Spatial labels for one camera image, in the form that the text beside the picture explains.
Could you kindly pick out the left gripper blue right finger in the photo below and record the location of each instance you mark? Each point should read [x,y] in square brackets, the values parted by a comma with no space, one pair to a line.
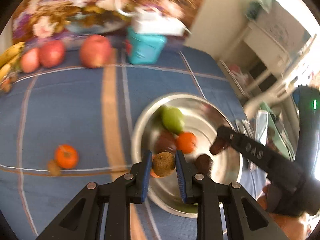
[185,172]

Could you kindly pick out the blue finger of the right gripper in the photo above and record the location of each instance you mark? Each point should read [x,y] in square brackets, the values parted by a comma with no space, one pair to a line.
[227,134]

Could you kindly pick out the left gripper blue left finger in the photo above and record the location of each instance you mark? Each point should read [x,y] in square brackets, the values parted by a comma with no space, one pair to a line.
[141,172]

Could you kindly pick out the dark wrinkled passion fruit front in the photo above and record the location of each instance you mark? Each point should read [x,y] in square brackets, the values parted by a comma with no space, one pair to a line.
[219,145]

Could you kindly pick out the brown longan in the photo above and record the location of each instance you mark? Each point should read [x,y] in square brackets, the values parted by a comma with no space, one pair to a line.
[53,168]
[163,164]

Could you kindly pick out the green pear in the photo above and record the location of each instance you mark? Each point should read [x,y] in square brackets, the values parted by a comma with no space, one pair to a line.
[172,119]

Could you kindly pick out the tangerine with stem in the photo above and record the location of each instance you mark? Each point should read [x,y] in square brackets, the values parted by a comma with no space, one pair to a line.
[66,156]

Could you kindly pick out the person's right hand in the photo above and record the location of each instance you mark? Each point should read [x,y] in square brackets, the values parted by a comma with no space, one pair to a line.
[293,227]

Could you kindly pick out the white phone stand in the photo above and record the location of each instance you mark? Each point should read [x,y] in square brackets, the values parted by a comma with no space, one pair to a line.
[245,128]

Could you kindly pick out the large stainless steel bowl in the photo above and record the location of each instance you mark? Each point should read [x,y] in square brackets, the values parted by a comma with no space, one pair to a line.
[200,118]

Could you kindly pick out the blue plaid tablecloth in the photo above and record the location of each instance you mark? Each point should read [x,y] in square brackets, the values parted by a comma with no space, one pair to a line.
[94,111]

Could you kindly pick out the teal house-shaped tin box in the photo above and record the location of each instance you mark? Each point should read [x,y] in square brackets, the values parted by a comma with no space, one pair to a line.
[143,48]

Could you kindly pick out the large red apple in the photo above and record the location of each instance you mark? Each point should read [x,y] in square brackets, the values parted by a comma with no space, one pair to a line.
[95,51]

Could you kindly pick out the white gooseneck clip lamp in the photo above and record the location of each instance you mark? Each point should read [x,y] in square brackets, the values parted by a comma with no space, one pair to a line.
[151,21]

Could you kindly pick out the middle red apple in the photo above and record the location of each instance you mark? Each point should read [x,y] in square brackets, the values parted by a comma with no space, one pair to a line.
[52,53]

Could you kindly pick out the small pink peach apple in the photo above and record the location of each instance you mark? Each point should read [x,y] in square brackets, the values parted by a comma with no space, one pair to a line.
[30,61]

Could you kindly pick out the yellow banana bunch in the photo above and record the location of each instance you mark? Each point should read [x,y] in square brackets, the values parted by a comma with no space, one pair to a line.
[10,58]

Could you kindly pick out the floral still life painting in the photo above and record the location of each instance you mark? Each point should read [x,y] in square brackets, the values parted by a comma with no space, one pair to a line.
[43,19]

